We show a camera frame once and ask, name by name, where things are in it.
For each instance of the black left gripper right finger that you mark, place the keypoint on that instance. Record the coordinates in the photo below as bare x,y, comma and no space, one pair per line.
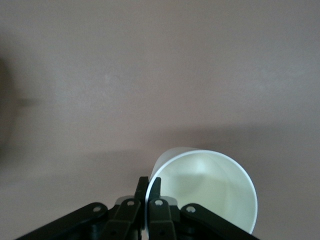
160,220

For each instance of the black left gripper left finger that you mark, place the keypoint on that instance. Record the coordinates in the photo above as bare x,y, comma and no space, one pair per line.
125,220

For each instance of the white plastic cup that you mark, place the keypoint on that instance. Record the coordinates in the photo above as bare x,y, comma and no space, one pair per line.
212,190

